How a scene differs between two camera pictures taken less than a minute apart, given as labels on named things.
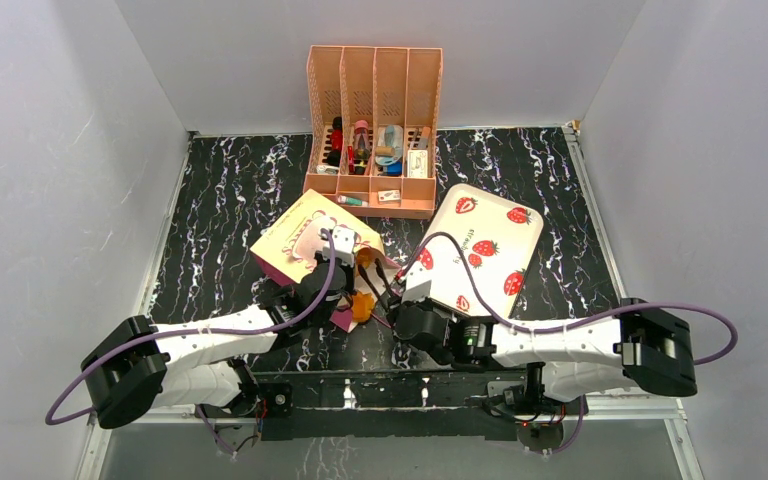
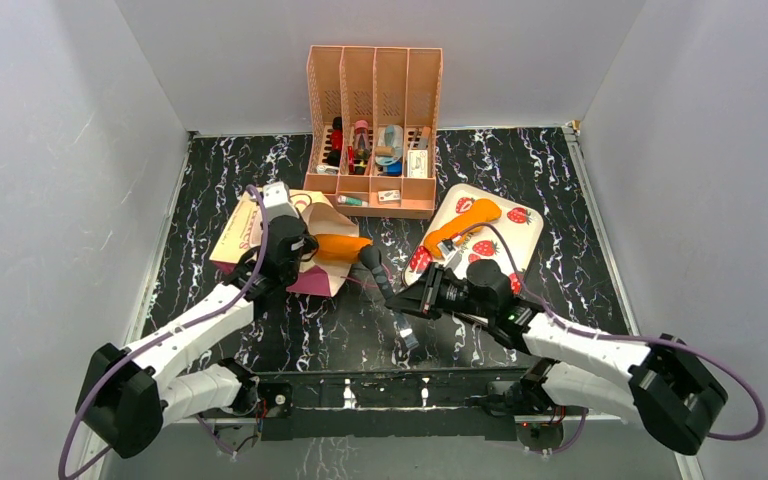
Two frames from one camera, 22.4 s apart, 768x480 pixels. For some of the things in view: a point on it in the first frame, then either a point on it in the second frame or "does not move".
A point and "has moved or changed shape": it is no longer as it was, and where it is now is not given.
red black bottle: x=333 y=158 does not move
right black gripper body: x=397 y=302 → x=430 y=291
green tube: x=351 y=201 does not move
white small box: x=417 y=163 does not move
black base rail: x=452 y=403 does not move
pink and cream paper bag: x=315 y=231 → x=243 y=233
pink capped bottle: x=361 y=147 does not move
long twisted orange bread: x=362 y=306 → x=482 y=210
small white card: x=389 y=195 does not move
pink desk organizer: x=372 y=128 does not move
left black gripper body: x=347 y=289 → x=292 y=275
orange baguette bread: x=365 y=257 has moved or changed shape
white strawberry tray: x=476 y=252 does not move
